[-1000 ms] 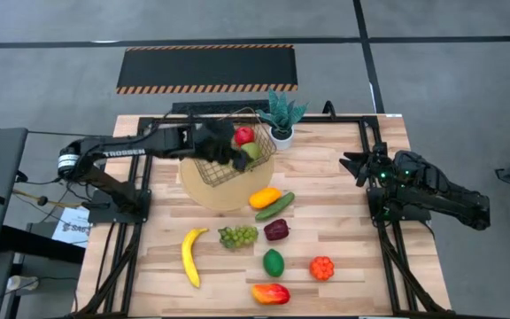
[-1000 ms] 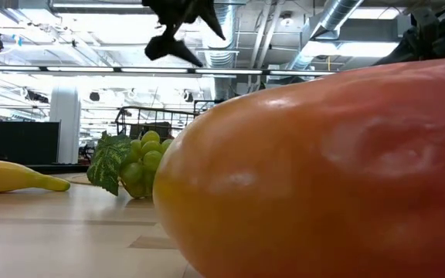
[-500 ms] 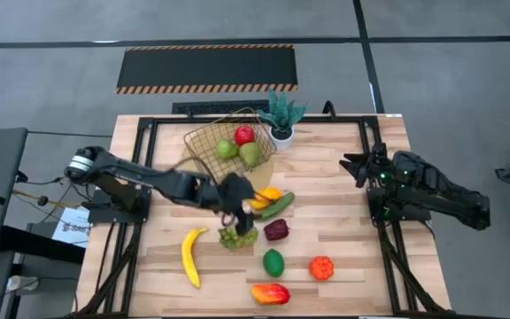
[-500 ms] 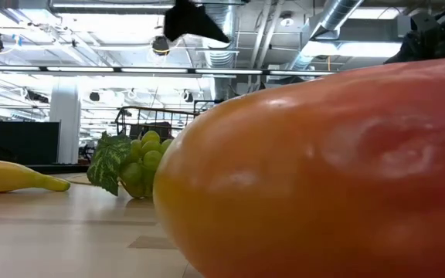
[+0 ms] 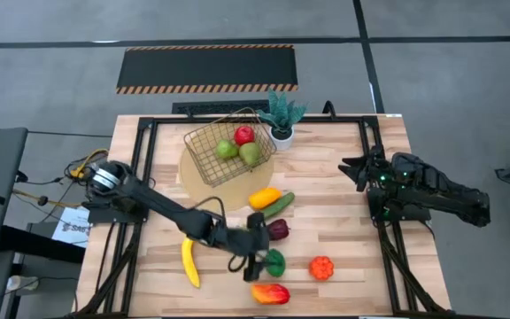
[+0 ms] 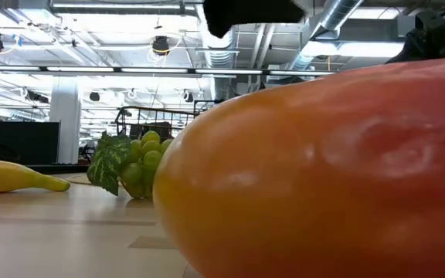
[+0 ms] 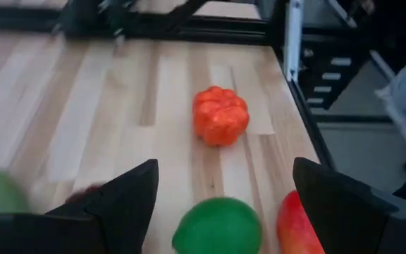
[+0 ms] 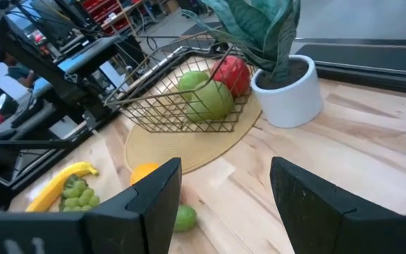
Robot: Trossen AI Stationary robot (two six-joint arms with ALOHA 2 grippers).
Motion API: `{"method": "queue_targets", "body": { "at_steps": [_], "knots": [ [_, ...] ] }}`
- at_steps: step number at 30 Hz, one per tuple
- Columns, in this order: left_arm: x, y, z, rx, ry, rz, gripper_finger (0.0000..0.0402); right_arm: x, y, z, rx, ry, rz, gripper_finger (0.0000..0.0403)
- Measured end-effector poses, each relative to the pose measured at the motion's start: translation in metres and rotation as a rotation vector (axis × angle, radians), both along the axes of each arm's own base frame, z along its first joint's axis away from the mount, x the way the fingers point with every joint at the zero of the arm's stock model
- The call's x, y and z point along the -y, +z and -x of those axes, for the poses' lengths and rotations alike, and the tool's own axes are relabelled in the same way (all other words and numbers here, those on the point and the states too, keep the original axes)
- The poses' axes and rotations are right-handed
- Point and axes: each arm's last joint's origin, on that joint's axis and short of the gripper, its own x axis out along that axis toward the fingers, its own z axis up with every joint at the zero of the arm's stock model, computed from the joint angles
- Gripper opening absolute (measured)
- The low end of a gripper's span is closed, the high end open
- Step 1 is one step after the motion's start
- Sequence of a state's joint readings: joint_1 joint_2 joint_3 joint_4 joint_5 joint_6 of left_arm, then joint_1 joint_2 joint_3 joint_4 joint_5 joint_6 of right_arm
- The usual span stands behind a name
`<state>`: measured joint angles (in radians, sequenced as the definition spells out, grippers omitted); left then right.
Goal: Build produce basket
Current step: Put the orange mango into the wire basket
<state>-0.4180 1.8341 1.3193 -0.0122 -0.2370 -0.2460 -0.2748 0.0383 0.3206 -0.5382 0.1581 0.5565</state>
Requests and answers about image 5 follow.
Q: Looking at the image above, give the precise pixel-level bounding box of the dark green lime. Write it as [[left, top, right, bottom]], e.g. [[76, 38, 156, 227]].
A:
[[263, 248, 288, 279]]

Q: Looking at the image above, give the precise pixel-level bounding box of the black perforated bar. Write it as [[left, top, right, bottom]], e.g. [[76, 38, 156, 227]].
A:
[[171, 99, 270, 116]]

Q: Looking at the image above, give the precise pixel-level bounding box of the yellow orange mango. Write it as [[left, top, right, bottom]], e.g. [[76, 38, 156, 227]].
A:
[[248, 187, 283, 211]]

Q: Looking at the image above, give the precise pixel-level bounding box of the yellow cable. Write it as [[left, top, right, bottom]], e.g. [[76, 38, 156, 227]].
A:
[[69, 148, 110, 179]]

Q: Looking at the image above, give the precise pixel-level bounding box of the round woven placemat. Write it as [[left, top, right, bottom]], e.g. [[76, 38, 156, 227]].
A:
[[178, 148, 275, 213]]

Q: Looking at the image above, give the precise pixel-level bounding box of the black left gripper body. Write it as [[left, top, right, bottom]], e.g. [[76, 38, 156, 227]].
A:
[[212, 212, 272, 283]]

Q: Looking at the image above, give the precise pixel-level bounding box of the small light green pear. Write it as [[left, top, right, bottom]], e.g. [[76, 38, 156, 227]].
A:
[[214, 139, 240, 161]]

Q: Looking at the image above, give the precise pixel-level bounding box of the red yellow mango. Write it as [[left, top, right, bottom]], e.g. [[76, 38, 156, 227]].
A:
[[251, 284, 291, 306]]

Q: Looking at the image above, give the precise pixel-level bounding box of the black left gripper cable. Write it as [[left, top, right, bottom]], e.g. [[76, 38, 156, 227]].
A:
[[191, 196, 228, 223]]

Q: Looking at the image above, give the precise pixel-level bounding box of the yellow banana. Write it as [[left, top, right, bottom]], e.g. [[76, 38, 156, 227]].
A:
[[181, 237, 202, 290]]

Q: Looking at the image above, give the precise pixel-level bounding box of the red apple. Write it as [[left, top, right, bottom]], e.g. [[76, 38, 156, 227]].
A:
[[234, 125, 257, 147]]

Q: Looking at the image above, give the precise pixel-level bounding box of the white printed paper sign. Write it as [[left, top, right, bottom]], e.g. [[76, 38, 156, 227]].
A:
[[50, 206, 91, 248]]

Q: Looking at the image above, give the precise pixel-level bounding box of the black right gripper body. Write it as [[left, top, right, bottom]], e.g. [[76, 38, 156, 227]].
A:
[[356, 144, 388, 192]]

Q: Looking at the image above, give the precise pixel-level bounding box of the dark red bell pepper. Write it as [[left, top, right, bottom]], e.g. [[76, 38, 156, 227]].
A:
[[267, 218, 291, 242]]

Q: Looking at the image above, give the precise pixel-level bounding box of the white power adapter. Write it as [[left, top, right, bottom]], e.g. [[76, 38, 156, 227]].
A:
[[5, 275, 40, 293]]

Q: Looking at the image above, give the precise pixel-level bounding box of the black metal table frame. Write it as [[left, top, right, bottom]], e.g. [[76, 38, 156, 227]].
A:
[[77, 114, 452, 318]]

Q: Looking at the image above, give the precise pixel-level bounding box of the black hazard striped floor mat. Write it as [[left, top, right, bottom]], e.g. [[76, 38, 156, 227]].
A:
[[114, 43, 299, 95]]

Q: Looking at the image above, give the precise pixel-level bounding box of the bumpy orange fruit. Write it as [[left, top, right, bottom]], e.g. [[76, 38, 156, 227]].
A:
[[308, 255, 336, 282]]

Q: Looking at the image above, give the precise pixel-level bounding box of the potted plant in white pot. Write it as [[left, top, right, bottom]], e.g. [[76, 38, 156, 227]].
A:
[[255, 88, 308, 152]]

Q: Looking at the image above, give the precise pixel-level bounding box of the gold wire basket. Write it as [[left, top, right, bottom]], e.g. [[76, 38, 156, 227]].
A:
[[182, 107, 279, 189]]

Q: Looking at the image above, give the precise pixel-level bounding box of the large olive green pear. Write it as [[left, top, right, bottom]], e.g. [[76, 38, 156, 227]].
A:
[[238, 142, 263, 167]]

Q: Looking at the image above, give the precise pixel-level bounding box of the green cucumber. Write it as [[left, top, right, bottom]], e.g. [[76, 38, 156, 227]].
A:
[[261, 191, 297, 220]]

